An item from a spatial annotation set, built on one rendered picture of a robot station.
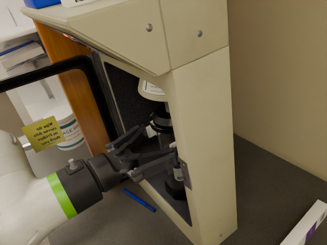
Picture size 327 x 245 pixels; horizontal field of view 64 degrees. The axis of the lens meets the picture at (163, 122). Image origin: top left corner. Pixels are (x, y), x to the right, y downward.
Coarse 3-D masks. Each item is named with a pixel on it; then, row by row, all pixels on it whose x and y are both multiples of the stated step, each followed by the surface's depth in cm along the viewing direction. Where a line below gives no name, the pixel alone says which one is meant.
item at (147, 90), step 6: (144, 84) 51; (150, 84) 50; (138, 90) 54; (144, 90) 51; (150, 90) 50; (156, 90) 49; (162, 90) 48; (144, 96) 52; (150, 96) 50; (156, 96) 49; (162, 96) 49
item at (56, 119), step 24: (24, 72) 55; (72, 72) 60; (0, 96) 55; (24, 96) 57; (48, 96) 59; (72, 96) 62; (0, 120) 57; (24, 120) 59; (48, 120) 62; (72, 120) 64; (96, 120) 67; (24, 144) 61; (48, 144) 64; (72, 144) 67; (96, 144) 70; (48, 168) 67
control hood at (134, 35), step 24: (120, 0) 30; (144, 0) 30; (48, 24) 40; (72, 24) 27; (96, 24) 28; (120, 24) 30; (144, 24) 31; (96, 48) 39; (120, 48) 31; (144, 48) 32
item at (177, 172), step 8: (152, 120) 58; (160, 128) 55; (168, 128) 54; (160, 136) 57; (168, 136) 56; (160, 144) 59; (168, 144) 57; (176, 168) 61; (168, 176) 64; (176, 176) 62; (168, 184) 66; (176, 184) 64
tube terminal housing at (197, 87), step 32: (160, 0) 31; (192, 0) 34; (224, 0) 37; (192, 32) 36; (224, 32) 39; (192, 64) 38; (224, 64) 41; (192, 96) 40; (224, 96) 44; (192, 128) 43; (224, 128) 47; (192, 160) 46; (224, 160) 51; (192, 192) 50; (224, 192) 56; (192, 224) 58; (224, 224) 61
